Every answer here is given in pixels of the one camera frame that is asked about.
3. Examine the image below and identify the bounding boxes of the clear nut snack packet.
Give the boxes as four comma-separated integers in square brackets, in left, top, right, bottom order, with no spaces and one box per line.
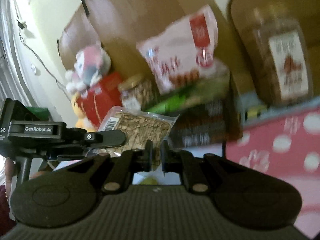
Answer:
[86,106,177,167]

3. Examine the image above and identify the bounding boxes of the person's left hand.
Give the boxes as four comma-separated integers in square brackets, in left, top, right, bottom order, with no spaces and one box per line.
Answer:
[4,158,50,200]

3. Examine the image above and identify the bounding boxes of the green box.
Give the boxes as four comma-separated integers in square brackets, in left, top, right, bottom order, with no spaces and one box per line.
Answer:
[27,107,52,121]

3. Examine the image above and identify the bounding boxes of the yellow plush toy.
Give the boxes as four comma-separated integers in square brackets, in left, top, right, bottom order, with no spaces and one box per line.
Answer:
[71,93,97,132]

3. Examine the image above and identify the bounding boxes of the black cardboard box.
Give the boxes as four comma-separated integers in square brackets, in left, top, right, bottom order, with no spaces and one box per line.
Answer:
[145,73,243,149]

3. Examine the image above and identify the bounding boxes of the red gift bag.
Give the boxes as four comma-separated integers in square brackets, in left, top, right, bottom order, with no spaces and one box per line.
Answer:
[76,72,123,128]

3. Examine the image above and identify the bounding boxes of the small gold-lid nut jar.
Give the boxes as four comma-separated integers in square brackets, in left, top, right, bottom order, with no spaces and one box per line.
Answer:
[118,74,156,111]

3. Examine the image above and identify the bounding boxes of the pink grey plush toy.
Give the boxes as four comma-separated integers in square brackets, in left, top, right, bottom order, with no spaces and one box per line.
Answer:
[65,43,112,95]

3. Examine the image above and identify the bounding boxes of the pink white snack bag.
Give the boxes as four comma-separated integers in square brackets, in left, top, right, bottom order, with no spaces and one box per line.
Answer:
[136,5,229,94]

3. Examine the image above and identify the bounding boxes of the wooden headboard panel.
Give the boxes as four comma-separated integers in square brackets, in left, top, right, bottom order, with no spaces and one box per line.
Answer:
[59,0,254,94]

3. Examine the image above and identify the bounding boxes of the large pecan jar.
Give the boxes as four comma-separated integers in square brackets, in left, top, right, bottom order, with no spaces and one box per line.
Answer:
[240,2,315,107]

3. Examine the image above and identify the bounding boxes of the brown seat cushion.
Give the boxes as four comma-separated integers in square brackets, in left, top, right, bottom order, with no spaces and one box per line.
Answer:
[227,0,319,96]

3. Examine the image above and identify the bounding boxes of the black wall cable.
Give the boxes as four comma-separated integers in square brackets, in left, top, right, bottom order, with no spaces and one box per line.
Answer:
[10,0,73,103]

